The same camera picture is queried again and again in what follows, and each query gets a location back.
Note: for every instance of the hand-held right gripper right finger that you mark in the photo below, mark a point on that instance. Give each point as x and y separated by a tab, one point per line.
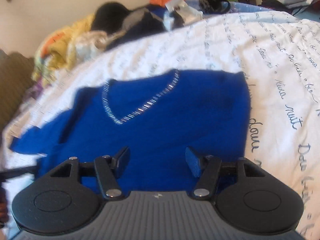
192	161

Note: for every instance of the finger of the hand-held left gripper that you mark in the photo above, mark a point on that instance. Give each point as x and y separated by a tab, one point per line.
17	173

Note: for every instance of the white script-printed blanket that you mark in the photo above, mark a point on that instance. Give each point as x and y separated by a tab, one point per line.
275	55

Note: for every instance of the black furry item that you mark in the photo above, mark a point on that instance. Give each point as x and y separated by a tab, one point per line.
210	4

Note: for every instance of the brown padded headboard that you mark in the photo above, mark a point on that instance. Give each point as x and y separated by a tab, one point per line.
15	85

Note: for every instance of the yellow patterned blanket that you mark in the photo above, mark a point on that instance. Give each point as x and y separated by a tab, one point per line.
62	42

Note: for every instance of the silver plastic bag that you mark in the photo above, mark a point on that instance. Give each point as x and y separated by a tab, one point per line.
185	12

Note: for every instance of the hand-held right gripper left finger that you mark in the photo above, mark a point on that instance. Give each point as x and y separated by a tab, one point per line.
124	159

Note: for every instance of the dark navy grey clothing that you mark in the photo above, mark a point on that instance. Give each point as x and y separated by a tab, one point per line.
147	22

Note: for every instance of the black cloth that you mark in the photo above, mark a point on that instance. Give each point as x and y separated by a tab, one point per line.
110	15

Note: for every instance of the blue v-neck sweater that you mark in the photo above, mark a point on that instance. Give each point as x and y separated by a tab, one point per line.
162	130

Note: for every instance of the purple cloth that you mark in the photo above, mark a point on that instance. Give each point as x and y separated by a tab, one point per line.
36	89

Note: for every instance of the black clothing pile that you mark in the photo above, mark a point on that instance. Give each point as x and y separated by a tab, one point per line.
270	3

